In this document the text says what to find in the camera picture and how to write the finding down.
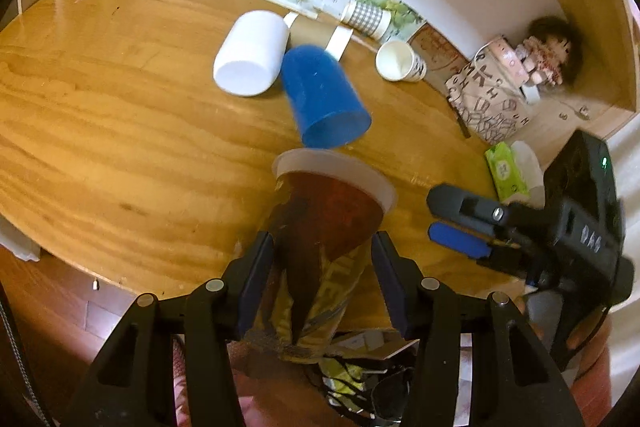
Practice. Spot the brown cardboard card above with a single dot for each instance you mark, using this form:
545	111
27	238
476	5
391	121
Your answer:
436	49

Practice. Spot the white plastic cup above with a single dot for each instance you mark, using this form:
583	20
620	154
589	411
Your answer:
250	52

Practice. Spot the blue plastic cup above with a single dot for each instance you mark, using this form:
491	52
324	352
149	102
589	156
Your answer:
320	92

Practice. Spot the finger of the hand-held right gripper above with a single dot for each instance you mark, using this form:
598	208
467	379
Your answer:
462	205
457	241

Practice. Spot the dark-haired doll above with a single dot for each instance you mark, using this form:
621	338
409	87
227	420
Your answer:
550	52

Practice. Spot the person's right forearm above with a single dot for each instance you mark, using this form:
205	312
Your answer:
590	357

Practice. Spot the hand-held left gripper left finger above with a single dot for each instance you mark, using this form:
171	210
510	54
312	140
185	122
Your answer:
254	292

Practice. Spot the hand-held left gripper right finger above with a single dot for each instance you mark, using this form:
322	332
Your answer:
389	292

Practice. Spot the brown paper cup white rim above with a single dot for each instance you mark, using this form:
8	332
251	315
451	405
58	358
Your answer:
330	227

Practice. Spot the white printed paper cup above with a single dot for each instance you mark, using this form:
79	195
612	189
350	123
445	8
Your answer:
398	61

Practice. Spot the green tissue pack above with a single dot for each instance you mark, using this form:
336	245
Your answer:
506	172

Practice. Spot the checkered paper cup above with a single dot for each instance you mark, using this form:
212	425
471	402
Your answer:
366	18

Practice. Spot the brown paper strip white ends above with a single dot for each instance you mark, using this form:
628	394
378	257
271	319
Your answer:
320	32

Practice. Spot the white crumpled tissue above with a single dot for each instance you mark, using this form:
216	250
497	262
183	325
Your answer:
529	163

